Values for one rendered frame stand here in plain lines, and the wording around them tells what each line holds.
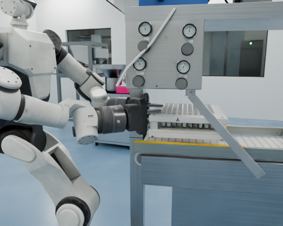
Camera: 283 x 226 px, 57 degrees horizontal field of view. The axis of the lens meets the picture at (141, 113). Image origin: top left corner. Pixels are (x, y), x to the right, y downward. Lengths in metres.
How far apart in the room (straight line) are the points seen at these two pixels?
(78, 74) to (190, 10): 0.70
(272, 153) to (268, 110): 5.09
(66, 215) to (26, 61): 0.58
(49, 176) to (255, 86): 5.16
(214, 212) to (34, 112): 0.65
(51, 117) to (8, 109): 0.11
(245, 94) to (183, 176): 5.07
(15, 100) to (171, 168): 0.49
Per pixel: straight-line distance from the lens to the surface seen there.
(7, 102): 0.68
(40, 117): 0.72
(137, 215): 1.30
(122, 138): 3.55
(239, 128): 1.11
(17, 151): 1.09
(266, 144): 1.03
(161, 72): 0.76
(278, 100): 5.94
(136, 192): 1.24
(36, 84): 1.04
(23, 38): 1.00
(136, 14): 0.78
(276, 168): 0.89
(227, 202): 0.96
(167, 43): 0.76
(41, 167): 1.08
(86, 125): 0.78
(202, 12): 0.77
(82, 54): 4.61
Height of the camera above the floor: 1.17
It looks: 11 degrees down
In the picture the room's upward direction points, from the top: straight up
